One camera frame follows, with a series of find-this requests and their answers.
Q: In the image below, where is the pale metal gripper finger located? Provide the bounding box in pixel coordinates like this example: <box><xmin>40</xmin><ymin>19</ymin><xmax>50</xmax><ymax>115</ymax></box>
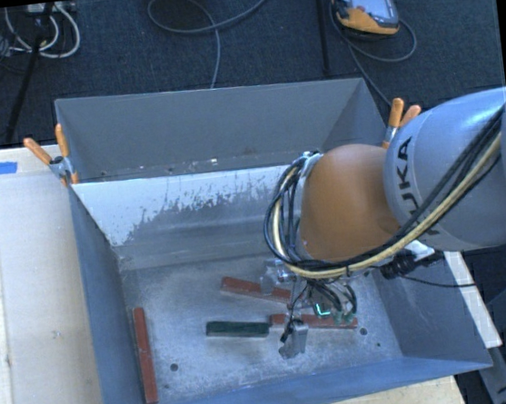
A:
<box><xmin>276</xmin><ymin>337</ymin><xmax>298</xmax><ymax>361</ymax></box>
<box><xmin>289</xmin><ymin>319</ymin><xmax>313</xmax><ymax>357</ymax></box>

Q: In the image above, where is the red-brown flat block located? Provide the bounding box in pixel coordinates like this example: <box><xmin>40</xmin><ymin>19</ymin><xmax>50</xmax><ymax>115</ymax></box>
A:
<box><xmin>268</xmin><ymin>303</ymin><xmax>360</xmax><ymax>340</ymax></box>
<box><xmin>218</xmin><ymin>268</ymin><xmax>294</xmax><ymax>311</ymax></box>
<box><xmin>131</xmin><ymin>304</ymin><xmax>162</xmax><ymax>404</ymax></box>

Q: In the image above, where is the dark green flat block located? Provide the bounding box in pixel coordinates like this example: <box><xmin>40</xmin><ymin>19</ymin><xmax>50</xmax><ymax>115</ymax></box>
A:
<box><xmin>203</xmin><ymin>313</ymin><xmax>273</xmax><ymax>346</ymax></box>

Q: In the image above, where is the grey metal bin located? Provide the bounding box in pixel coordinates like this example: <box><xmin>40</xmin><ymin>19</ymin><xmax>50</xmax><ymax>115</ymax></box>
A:
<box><xmin>53</xmin><ymin>50</ymin><xmax>500</xmax><ymax>404</ymax></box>

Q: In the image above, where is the pale flat board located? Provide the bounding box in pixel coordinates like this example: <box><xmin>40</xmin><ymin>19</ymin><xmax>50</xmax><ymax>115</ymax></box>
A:
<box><xmin>0</xmin><ymin>164</ymin><xmax>105</xmax><ymax>404</ymax></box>

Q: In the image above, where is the black cylinder on white bracket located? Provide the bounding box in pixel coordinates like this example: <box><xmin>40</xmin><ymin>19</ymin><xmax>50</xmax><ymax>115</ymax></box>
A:
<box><xmin>375</xmin><ymin>237</ymin><xmax>447</xmax><ymax>281</ymax></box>

